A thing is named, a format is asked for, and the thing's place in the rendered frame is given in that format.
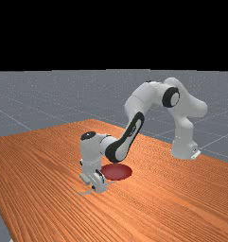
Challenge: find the red plate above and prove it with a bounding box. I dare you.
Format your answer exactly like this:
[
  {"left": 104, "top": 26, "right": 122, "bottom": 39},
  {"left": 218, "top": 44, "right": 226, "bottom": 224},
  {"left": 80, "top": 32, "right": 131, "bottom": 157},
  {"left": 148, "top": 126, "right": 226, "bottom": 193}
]
[{"left": 100, "top": 163, "right": 133, "bottom": 182}]

